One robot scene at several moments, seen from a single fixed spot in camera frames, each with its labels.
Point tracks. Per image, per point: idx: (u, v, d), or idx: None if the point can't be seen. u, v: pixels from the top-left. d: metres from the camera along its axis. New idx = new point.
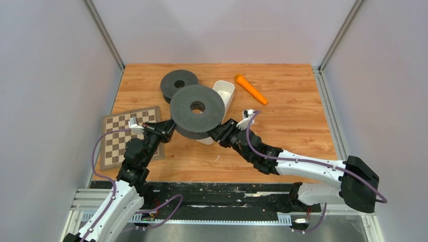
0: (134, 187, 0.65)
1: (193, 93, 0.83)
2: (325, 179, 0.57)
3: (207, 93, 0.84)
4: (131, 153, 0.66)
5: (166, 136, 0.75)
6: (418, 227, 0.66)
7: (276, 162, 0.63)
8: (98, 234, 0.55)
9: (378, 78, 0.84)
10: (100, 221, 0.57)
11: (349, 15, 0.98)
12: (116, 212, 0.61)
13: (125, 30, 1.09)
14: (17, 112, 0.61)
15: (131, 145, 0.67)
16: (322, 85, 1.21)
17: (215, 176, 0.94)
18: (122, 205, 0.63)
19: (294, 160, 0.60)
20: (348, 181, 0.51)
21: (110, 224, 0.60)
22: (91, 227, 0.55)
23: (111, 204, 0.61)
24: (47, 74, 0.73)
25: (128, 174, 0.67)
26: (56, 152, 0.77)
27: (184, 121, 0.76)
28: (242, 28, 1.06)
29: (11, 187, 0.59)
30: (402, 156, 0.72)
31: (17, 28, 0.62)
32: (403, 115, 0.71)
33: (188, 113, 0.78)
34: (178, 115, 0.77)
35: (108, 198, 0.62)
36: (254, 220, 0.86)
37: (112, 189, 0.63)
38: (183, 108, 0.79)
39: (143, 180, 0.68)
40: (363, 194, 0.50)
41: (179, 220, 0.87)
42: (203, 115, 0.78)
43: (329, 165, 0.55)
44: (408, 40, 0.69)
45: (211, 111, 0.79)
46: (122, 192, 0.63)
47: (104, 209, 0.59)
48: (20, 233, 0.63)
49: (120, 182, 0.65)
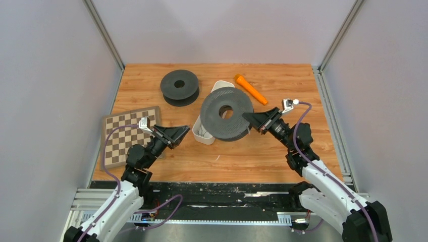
0: (137, 189, 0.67)
1: (222, 97, 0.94)
2: (338, 204, 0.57)
3: (226, 94, 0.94)
4: (134, 158, 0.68)
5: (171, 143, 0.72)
6: (417, 226, 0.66)
7: (306, 165, 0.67)
8: (100, 229, 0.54)
9: (378, 79, 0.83)
10: (103, 217, 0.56)
11: (349, 16, 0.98)
12: (118, 210, 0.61)
13: (125, 30, 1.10)
14: (16, 111, 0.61)
15: (136, 150, 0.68)
16: (321, 85, 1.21)
17: (215, 176, 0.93)
18: (124, 205, 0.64)
19: (323, 172, 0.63)
20: (356, 221, 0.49)
21: (112, 220, 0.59)
22: (94, 222, 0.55)
23: (115, 201, 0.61)
24: (47, 73, 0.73)
25: (132, 176, 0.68)
26: (55, 151, 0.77)
27: (219, 128, 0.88)
28: (242, 28, 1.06)
29: (11, 186, 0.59)
30: (401, 156, 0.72)
31: (16, 26, 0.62)
32: (403, 115, 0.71)
33: (219, 119, 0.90)
34: (211, 123, 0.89)
35: (112, 195, 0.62)
36: (254, 220, 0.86)
37: (117, 188, 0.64)
38: (214, 116, 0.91)
39: (145, 183, 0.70)
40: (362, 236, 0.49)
41: (179, 220, 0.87)
42: (232, 119, 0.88)
43: (352, 195, 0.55)
44: (409, 39, 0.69)
45: (239, 112, 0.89)
46: (125, 192, 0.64)
47: (107, 206, 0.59)
48: (20, 233, 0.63)
49: (124, 182, 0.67)
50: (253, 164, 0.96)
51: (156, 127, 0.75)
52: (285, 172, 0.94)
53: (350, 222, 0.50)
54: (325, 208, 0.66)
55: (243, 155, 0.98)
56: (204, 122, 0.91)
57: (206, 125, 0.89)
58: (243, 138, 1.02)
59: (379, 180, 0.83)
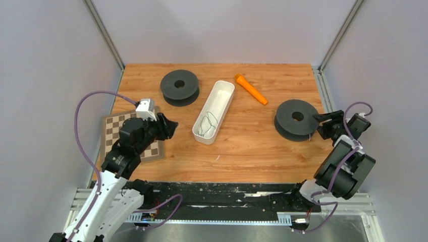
0: (121, 179, 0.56)
1: (296, 104, 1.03)
2: None
3: (302, 104, 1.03)
4: (127, 130, 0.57)
5: (167, 135, 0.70)
6: (416, 227, 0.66)
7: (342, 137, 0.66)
8: (85, 234, 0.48)
9: (378, 78, 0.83)
10: (86, 220, 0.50)
11: (349, 16, 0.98)
12: (104, 207, 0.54)
13: (125, 30, 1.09)
14: (17, 110, 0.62)
15: (131, 124, 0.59)
16: (321, 85, 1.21)
17: (216, 176, 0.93)
18: (111, 198, 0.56)
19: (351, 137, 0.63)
20: (342, 144, 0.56)
21: (99, 219, 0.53)
22: (75, 228, 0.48)
23: (96, 199, 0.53)
24: (46, 73, 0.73)
25: (116, 162, 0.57)
26: (55, 151, 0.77)
27: (290, 126, 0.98)
28: (242, 28, 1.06)
29: (11, 186, 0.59)
30: (400, 155, 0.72)
31: (16, 25, 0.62)
32: (403, 114, 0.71)
33: (292, 121, 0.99)
34: (287, 122, 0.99)
35: (93, 193, 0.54)
36: (254, 220, 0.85)
37: (97, 183, 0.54)
38: (286, 116, 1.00)
39: (130, 170, 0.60)
40: (335, 158, 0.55)
41: (179, 220, 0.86)
42: (301, 124, 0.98)
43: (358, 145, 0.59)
44: (408, 38, 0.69)
45: (308, 121, 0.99)
46: (108, 186, 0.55)
47: (89, 208, 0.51)
48: (19, 234, 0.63)
49: (105, 173, 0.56)
50: (253, 164, 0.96)
51: (161, 116, 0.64)
52: (284, 172, 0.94)
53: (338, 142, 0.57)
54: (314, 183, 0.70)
55: (243, 155, 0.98)
56: (280, 118, 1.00)
57: (280, 121, 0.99)
58: (243, 138, 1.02)
59: (379, 180, 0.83)
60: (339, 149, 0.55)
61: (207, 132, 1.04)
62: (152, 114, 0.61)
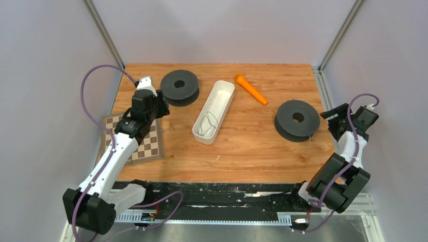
0: (134, 139, 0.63)
1: (296, 105, 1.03)
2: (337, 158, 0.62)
3: (302, 105, 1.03)
4: (141, 96, 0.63)
5: (167, 112, 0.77)
6: (416, 227, 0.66)
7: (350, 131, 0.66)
8: (101, 187, 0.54)
9: (378, 78, 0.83)
10: (101, 174, 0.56)
11: (349, 16, 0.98)
12: (117, 165, 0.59)
13: (125, 30, 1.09)
14: (17, 111, 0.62)
15: (143, 92, 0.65)
16: (321, 85, 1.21)
17: (216, 176, 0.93)
18: (124, 158, 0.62)
19: (355, 139, 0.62)
20: (335, 159, 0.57)
21: (113, 176, 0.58)
22: (93, 181, 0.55)
23: (111, 157, 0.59)
24: (46, 73, 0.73)
25: (128, 126, 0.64)
26: (55, 150, 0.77)
27: (291, 127, 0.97)
28: (242, 28, 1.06)
29: (11, 186, 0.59)
30: (400, 155, 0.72)
31: (17, 26, 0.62)
32: (403, 114, 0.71)
33: (293, 122, 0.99)
34: (288, 123, 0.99)
35: (108, 151, 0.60)
36: (254, 220, 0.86)
37: (112, 142, 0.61)
38: (287, 117, 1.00)
39: (142, 134, 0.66)
40: (328, 172, 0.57)
41: (179, 220, 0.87)
42: (302, 125, 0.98)
43: (356, 155, 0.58)
44: (408, 38, 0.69)
45: (309, 122, 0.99)
46: (122, 145, 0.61)
47: (104, 164, 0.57)
48: (19, 233, 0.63)
49: (118, 135, 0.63)
50: (253, 164, 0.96)
51: (162, 92, 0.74)
52: (284, 172, 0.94)
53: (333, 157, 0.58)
54: None
55: (243, 155, 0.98)
56: (280, 119, 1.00)
57: (281, 123, 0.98)
58: (243, 138, 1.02)
59: (379, 180, 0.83)
60: (331, 165, 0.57)
61: (207, 132, 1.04)
62: (152, 88, 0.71)
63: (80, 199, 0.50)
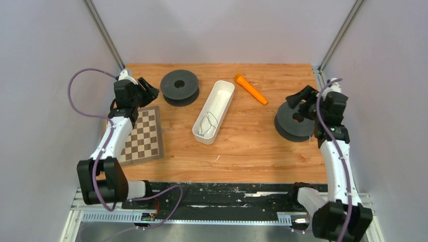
0: (128, 121, 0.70)
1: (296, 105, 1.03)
2: (331, 189, 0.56)
3: None
4: (120, 85, 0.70)
5: (152, 97, 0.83)
6: (416, 227, 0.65)
7: (329, 138, 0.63)
8: (111, 152, 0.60)
9: (378, 78, 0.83)
10: (109, 143, 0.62)
11: (349, 16, 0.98)
12: (120, 138, 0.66)
13: (125, 30, 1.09)
14: (17, 111, 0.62)
15: (122, 82, 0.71)
16: (321, 85, 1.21)
17: (216, 176, 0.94)
18: (123, 134, 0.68)
19: (339, 156, 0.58)
20: (336, 209, 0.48)
21: (118, 147, 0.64)
22: (103, 148, 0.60)
23: (114, 131, 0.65)
24: (46, 73, 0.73)
25: (119, 112, 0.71)
26: (55, 150, 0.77)
27: (290, 127, 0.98)
28: (242, 28, 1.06)
29: (11, 186, 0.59)
30: (400, 155, 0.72)
31: (17, 26, 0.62)
32: (403, 114, 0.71)
33: (293, 121, 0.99)
34: (287, 123, 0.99)
35: (109, 128, 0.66)
36: (254, 220, 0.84)
37: (110, 122, 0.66)
38: (287, 118, 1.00)
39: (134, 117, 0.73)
40: (331, 222, 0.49)
41: (179, 220, 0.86)
42: (302, 125, 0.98)
43: (349, 189, 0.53)
44: (408, 38, 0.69)
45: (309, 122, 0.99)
46: (120, 123, 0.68)
47: (109, 137, 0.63)
48: (20, 233, 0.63)
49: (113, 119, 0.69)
50: (253, 164, 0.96)
51: (142, 79, 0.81)
52: (284, 172, 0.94)
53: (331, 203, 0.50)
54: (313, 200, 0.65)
55: (243, 155, 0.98)
56: (279, 119, 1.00)
57: (280, 123, 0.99)
58: (243, 138, 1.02)
59: (379, 180, 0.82)
60: (332, 216, 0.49)
61: (207, 132, 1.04)
62: (131, 77, 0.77)
63: (96, 163, 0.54)
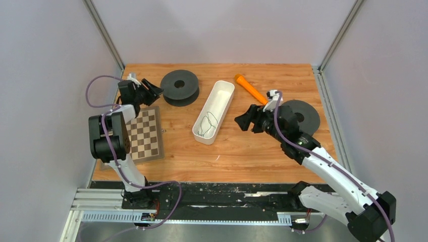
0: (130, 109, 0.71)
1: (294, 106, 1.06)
2: (347, 197, 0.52)
3: (299, 106, 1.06)
4: (123, 84, 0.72)
5: (155, 95, 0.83)
6: (417, 227, 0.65)
7: (307, 154, 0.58)
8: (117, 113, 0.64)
9: (378, 78, 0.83)
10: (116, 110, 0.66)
11: (349, 15, 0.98)
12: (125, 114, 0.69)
13: (125, 30, 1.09)
14: (16, 110, 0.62)
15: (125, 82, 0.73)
16: (321, 85, 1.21)
17: (216, 176, 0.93)
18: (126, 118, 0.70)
19: (328, 163, 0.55)
20: (371, 217, 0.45)
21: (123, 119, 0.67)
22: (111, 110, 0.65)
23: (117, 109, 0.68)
24: (46, 73, 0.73)
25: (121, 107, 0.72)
26: (55, 150, 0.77)
27: None
28: (242, 28, 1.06)
29: (11, 186, 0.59)
30: (401, 155, 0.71)
31: (17, 26, 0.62)
32: (403, 114, 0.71)
33: None
34: None
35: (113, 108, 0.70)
36: (254, 220, 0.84)
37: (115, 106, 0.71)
38: None
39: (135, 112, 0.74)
40: (375, 231, 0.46)
41: (179, 220, 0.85)
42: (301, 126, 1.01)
43: (363, 188, 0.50)
44: (408, 38, 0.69)
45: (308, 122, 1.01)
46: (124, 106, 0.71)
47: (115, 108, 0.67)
48: (20, 233, 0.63)
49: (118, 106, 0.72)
50: (253, 164, 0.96)
51: (145, 80, 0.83)
52: (284, 172, 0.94)
53: (363, 216, 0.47)
54: (326, 202, 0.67)
55: (242, 155, 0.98)
56: None
57: None
58: (243, 138, 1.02)
59: (379, 180, 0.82)
60: (371, 225, 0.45)
61: (207, 132, 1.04)
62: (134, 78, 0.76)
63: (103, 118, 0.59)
